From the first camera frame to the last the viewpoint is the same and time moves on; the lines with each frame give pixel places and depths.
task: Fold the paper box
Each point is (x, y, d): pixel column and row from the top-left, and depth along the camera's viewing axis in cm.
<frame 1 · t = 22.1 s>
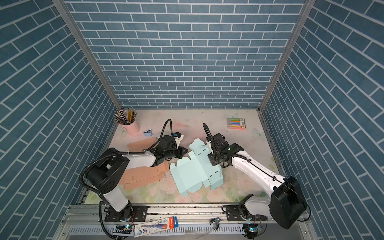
left hand: (188, 151, 91), fingers closed
right hand: (211, 155, 84), fingers closed
pink metal pencil bucket: (133, 129, 104), point 5 cm above the table
bundle of coloured pencils: (125, 116, 101), point 13 cm above the table
light blue small stapler: (148, 133, 107), on the table
flat pink paper box: (137, 180, 86), on the table
light teal paper box: (188, 174, 90), on the table
clear box of markers: (236, 123, 114), on the table

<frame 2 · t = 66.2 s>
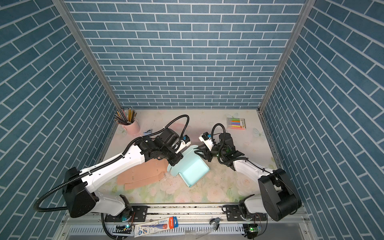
left hand: (182, 157, 77), fingers closed
right hand: (195, 148, 82), fingers open
light teal paper box: (192, 167, 88), point 4 cm above the table
the other named things where they were.

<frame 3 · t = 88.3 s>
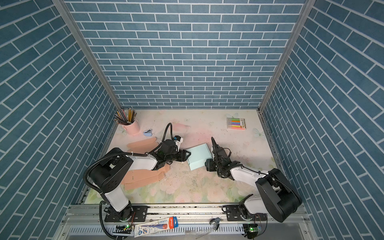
left hand: (188, 154, 92), fingers open
right hand: (207, 161, 91), fingers open
light teal paper box: (199, 155, 94), point 4 cm above the table
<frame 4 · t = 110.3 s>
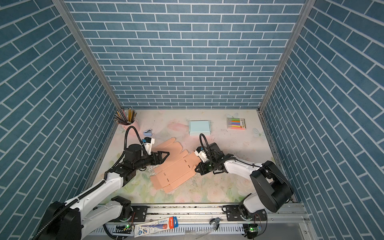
left hand: (165, 154, 82), fingers open
right hand: (194, 168, 85), fingers closed
flat pink paper box: (179, 165, 91), point 2 cm above the table
light teal paper box: (197, 127, 108), point 4 cm above the table
the other named things where they were.

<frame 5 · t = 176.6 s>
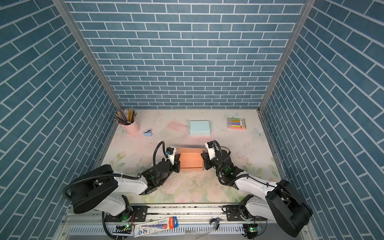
left hand: (181, 156, 85), fingers closed
right hand: (200, 153, 84), fingers closed
flat pink paper box: (191, 159, 94), point 2 cm above the table
the other named things where they were.

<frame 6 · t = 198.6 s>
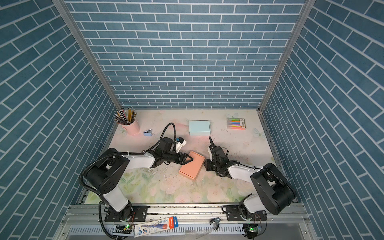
left hand: (189, 159, 88), fingers open
right hand: (203, 162, 91), fingers closed
flat pink paper box: (191, 169, 88), point 4 cm above the table
the other named things where they were.

